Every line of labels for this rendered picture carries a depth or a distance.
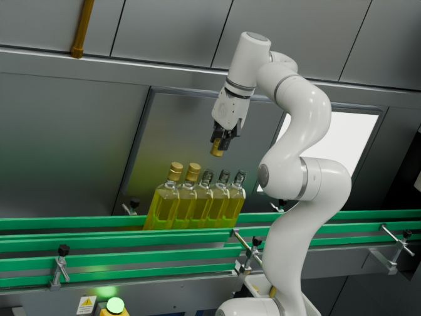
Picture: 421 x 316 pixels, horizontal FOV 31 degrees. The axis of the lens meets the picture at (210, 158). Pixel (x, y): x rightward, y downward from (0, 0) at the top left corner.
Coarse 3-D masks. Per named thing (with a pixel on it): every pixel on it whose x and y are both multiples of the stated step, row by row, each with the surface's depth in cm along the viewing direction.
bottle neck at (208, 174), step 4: (204, 172) 216; (208, 172) 216; (212, 172) 217; (204, 176) 216; (208, 176) 216; (212, 176) 216; (204, 180) 216; (208, 180) 216; (200, 184) 218; (204, 184) 217; (208, 184) 217
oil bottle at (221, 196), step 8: (216, 184) 221; (216, 192) 220; (224, 192) 221; (216, 200) 220; (224, 200) 222; (216, 208) 222; (224, 208) 223; (208, 216) 222; (216, 216) 224; (208, 224) 224; (216, 224) 225
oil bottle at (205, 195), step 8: (200, 192) 216; (208, 192) 217; (200, 200) 217; (208, 200) 219; (200, 208) 219; (208, 208) 220; (192, 216) 219; (200, 216) 221; (192, 224) 221; (200, 224) 222
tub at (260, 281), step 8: (248, 280) 231; (256, 280) 233; (264, 280) 235; (264, 288) 236; (256, 296) 223; (264, 296) 237; (304, 296) 231; (304, 304) 230; (312, 304) 228; (312, 312) 227
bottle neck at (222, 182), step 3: (222, 171) 219; (225, 171) 221; (228, 171) 221; (222, 174) 219; (225, 174) 219; (228, 174) 219; (219, 177) 220; (222, 177) 219; (225, 177) 219; (228, 177) 220; (219, 180) 220; (222, 180) 219; (225, 180) 219; (219, 183) 220; (222, 183) 220; (225, 183) 220; (219, 186) 220; (222, 186) 220; (225, 186) 221
